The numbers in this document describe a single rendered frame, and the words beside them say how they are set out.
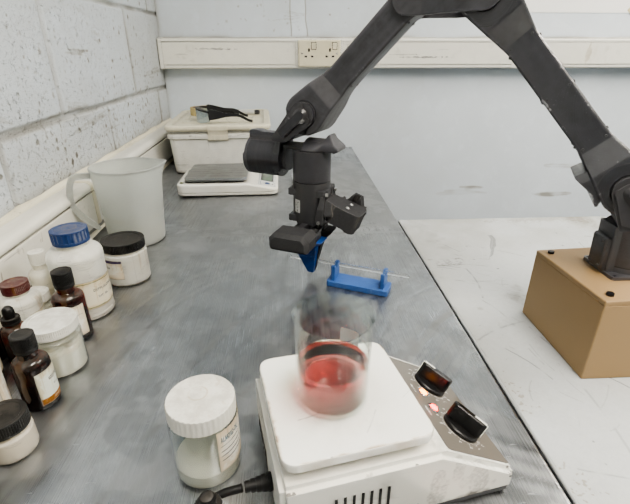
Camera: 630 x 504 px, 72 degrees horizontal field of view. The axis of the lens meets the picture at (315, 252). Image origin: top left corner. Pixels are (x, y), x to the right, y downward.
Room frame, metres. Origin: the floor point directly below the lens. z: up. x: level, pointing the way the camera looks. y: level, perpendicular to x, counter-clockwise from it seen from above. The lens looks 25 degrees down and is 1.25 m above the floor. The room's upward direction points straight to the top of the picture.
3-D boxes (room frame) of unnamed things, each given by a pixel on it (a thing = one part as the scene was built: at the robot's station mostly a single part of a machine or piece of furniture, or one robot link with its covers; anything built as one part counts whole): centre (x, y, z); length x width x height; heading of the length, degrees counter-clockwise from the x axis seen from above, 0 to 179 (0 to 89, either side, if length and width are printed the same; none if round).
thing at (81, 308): (0.48, 0.32, 0.95); 0.04 x 0.04 x 0.10
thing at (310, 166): (0.64, 0.00, 1.10); 0.09 x 0.06 x 0.07; 66
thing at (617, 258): (0.48, -0.37, 1.03); 0.07 x 0.07 x 0.06; 89
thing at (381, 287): (0.61, -0.07, 0.92); 0.10 x 0.03 x 0.04; 69
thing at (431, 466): (0.29, -0.05, 0.94); 0.22 x 0.13 x 0.08; 105
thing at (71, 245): (0.55, 0.33, 0.96); 0.07 x 0.07 x 0.13
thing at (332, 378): (0.28, -0.01, 1.03); 0.07 x 0.06 x 0.08; 11
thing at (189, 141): (1.48, 0.30, 0.97); 0.37 x 0.31 x 0.14; 6
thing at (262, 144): (0.66, 0.04, 1.13); 0.12 x 0.08 x 0.11; 66
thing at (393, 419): (0.28, -0.02, 0.98); 0.12 x 0.12 x 0.01; 15
